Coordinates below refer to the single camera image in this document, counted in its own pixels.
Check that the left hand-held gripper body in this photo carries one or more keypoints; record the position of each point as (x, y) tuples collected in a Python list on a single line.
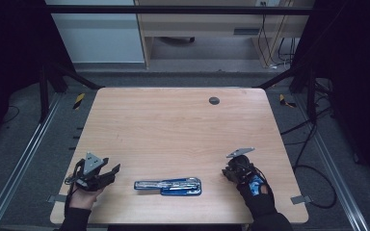
[(91, 163)]

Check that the black frame crossbar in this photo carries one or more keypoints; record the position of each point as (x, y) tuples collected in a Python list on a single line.
[(173, 9)]

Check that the white cabinet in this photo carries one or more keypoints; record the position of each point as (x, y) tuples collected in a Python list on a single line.
[(99, 41)]

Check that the person's right hand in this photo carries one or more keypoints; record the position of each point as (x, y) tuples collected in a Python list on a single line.
[(257, 192)]

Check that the grey table corner bracket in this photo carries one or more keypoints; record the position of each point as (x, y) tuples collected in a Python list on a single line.
[(301, 199), (56, 198)]

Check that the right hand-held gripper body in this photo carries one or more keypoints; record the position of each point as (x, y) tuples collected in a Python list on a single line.
[(241, 166)]

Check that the light wooden desk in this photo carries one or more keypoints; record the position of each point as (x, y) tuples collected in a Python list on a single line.
[(199, 24)]

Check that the grey round table grommet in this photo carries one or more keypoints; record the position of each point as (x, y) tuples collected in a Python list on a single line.
[(214, 100)]

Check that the black curtain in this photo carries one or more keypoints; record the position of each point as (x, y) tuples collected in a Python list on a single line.
[(356, 64), (9, 48)]

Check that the person's left hand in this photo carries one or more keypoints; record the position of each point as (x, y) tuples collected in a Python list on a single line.
[(83, 199)]

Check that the aluminium floor rail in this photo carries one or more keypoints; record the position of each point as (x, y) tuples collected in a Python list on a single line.
[(23, 160), (347, 199)]

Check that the black metal stand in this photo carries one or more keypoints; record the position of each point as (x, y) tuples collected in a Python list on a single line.
[(311, 96), (43, 96)]

